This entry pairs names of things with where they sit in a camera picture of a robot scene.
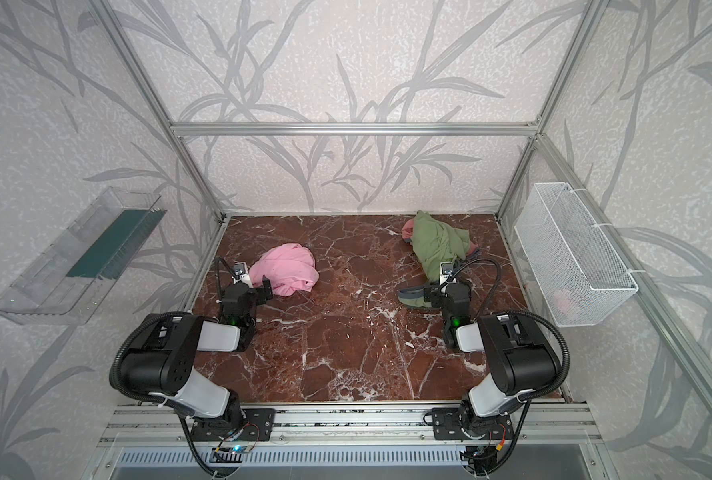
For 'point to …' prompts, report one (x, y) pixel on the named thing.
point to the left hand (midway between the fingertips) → (253, 269)
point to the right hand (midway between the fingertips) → (446, 269)
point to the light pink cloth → (290, 267)
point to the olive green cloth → (434, 244)
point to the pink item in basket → (562, 299)
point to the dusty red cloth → (407, 233)
